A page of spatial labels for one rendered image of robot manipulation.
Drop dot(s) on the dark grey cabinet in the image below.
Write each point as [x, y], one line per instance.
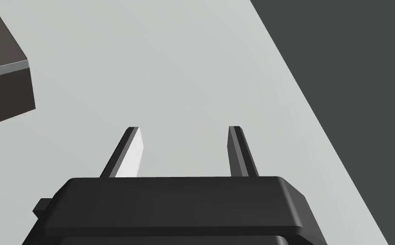
[0, 81]

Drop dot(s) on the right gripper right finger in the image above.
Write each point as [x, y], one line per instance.
[240, 156]

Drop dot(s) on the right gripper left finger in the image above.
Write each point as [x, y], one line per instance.
[126, 159]

